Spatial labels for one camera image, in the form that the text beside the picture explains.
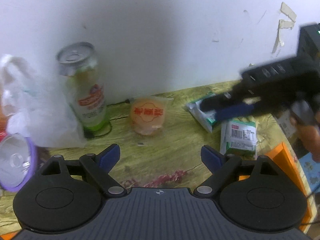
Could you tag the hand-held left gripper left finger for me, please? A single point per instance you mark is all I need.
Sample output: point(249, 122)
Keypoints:
point(110, 157)

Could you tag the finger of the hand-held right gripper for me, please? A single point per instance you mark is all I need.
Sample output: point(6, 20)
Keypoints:
point(235, 111)
point(215, 103)

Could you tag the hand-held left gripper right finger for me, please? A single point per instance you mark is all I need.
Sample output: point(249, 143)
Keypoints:
point(211, 158)

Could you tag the green white biscuit packet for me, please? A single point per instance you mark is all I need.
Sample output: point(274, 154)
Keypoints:
point(240, 137)
point(203, 118)

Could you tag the orange label mooncake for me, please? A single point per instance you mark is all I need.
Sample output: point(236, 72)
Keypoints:
point(147, 115)

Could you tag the orange box tray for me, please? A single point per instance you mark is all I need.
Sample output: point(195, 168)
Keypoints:
point(282, 155)

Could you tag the person's right hand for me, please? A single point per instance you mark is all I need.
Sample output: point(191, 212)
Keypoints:
point(311, 140)

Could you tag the peeling tape strip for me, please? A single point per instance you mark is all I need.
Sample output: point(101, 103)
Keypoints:
point(278, 41)
point(286, 24)
point(288, 11)

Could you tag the green white beer can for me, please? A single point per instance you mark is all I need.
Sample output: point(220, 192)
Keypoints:
point(87, 92)

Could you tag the clear plastic bag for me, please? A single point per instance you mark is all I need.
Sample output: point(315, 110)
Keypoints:
point(42, 110)

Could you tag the purple lid snack can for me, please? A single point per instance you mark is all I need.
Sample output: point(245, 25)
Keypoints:
point(15, 162)

